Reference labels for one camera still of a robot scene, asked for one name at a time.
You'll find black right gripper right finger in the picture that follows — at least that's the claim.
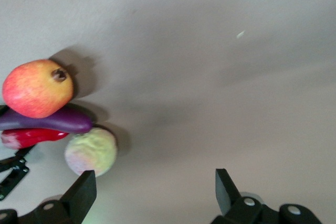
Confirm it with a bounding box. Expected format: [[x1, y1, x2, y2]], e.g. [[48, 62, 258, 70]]
[[211, 168, 324, 224]]

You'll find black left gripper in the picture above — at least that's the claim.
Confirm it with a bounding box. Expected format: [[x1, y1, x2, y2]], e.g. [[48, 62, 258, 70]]
[[0, 104, 36, 201]]

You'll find long purple eggplant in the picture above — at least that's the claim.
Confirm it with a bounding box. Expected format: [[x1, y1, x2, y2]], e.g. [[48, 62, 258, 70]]
[[0, 107, 93, 134]]

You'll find red yellow pomegranate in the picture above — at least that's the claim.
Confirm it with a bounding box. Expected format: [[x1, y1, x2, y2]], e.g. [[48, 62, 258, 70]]
[[2, 59, 75, 119]]

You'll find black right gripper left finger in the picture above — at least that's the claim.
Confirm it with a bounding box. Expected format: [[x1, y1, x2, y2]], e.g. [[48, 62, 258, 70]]
[[0, 170, 97, 224]]

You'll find red chili pepper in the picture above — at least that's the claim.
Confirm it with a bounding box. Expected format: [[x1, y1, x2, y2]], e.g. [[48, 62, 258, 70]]
[[1, 128, 69, 149]]

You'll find green round vegetable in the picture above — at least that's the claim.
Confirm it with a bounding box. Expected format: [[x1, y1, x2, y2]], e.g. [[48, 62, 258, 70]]
[[64, 127, 118, 178]]

